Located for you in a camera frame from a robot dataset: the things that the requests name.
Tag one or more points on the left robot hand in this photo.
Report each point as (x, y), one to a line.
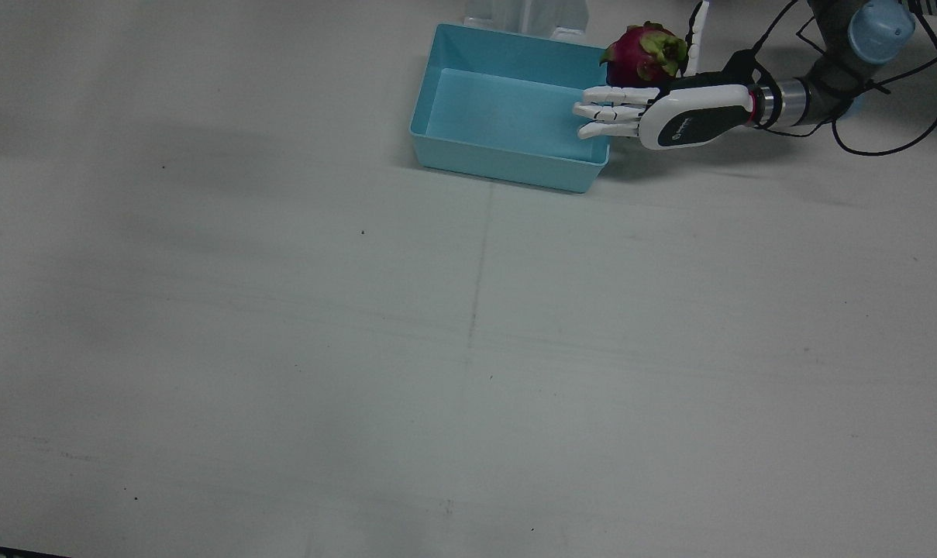
(693, 116)

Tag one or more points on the red dragon fruit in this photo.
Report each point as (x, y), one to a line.
(642, 56)

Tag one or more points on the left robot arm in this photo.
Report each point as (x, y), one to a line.
(825, 85)

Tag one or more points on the white translucent stand base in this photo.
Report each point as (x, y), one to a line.
(546, 15)

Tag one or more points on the light blue plastic bin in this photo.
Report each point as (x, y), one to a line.
(507, 116)

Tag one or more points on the black patterned mat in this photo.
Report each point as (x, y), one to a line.
(3, 552)

